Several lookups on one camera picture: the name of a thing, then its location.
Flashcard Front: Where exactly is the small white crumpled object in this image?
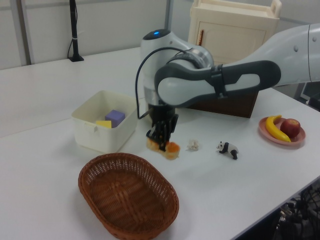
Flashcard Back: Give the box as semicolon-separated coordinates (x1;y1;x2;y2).
185;139;201;152

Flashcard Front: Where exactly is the cream plastic open bin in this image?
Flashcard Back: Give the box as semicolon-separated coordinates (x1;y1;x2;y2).
71;89;138;154

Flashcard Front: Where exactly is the panda toy figure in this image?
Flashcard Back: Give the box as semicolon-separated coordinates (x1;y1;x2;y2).
216;141;240;161

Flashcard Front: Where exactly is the bread with orange topping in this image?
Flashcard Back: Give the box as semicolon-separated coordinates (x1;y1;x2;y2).
146;138;181;161

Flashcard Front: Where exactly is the cream wooden toy cabinet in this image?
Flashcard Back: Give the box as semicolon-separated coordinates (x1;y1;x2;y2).
188;0;282;66

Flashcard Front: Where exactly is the black strap on arm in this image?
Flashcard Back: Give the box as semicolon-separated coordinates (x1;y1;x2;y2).
210;64;228;100

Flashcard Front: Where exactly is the yellow block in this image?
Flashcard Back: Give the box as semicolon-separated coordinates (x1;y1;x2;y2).
95;120;113;129

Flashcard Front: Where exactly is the yellow banana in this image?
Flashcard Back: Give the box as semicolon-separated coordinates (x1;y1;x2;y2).
265;114;292;143

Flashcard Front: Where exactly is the dark wood box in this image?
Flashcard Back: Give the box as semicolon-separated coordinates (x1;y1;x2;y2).
186;88;261;119

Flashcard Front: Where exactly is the red apple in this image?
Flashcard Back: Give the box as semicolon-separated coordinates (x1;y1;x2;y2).
279;118;301;138

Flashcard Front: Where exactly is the dark equipment beside table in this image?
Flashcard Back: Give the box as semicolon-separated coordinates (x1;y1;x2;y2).
301;82;320;112

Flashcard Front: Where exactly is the black stand pole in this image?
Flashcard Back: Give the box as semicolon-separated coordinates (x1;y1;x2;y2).
67;0;85;62

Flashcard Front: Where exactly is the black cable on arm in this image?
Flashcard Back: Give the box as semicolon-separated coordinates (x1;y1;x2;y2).
134;46;191;120

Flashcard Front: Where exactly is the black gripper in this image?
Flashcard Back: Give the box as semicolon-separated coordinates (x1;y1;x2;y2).
145;104;179;153

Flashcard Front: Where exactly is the purple block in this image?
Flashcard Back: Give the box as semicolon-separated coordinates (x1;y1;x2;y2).
104;109;126;128

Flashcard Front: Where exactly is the pink plate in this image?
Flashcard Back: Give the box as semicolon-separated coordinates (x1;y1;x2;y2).
258;116;307;150

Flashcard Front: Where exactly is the brown wicker basket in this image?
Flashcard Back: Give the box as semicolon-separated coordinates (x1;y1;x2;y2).
77;152;180;240

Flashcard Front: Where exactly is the black cable bundle under table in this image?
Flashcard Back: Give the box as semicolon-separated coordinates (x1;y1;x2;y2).
274;184;320;240

